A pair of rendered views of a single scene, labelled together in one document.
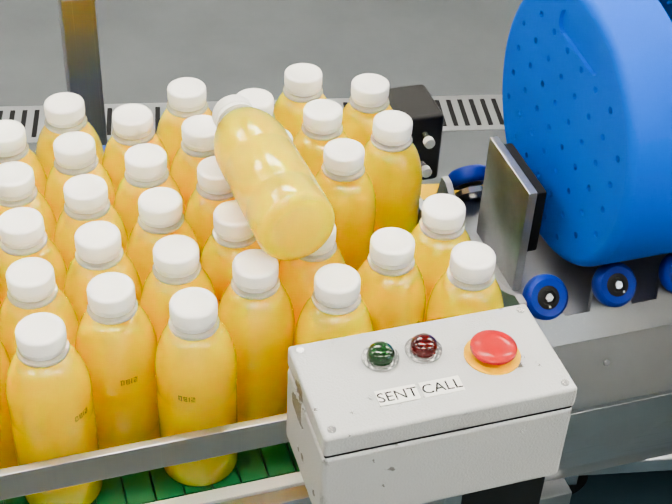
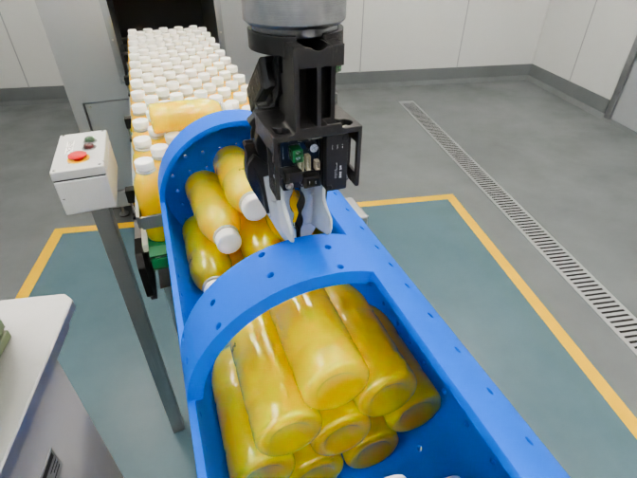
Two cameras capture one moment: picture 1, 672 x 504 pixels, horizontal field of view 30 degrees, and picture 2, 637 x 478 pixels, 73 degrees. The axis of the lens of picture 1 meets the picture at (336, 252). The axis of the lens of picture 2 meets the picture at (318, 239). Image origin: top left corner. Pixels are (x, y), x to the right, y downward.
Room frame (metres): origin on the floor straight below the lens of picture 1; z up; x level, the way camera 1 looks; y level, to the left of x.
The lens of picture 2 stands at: (1.18, -0.95, 1.49)
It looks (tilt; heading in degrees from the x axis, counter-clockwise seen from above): 36 degrees down; 89
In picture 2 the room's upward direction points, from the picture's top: straight up
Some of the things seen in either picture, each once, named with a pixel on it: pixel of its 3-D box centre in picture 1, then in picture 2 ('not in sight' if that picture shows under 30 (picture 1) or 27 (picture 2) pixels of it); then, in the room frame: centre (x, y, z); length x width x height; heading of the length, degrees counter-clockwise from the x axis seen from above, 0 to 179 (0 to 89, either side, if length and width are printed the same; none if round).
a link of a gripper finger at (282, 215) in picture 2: not in sight; (286, 220); (1.16, -0.61, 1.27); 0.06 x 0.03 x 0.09; 109
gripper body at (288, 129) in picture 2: not in sight; (300, 110); (1.17, -0.61, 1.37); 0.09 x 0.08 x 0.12; 109
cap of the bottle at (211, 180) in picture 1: (218, 174); not in sight; (0.93, 0.11, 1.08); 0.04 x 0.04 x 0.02
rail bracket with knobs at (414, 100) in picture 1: (402, 141); not in sight; (1.20, -0.07, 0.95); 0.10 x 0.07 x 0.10; 19
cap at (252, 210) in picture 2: not in sight; (254, 207); (1.09, -0.40, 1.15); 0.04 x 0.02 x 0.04; 19
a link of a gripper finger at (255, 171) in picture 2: not in sight; (271, 167); (1.14, -0.59, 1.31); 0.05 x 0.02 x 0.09; 19
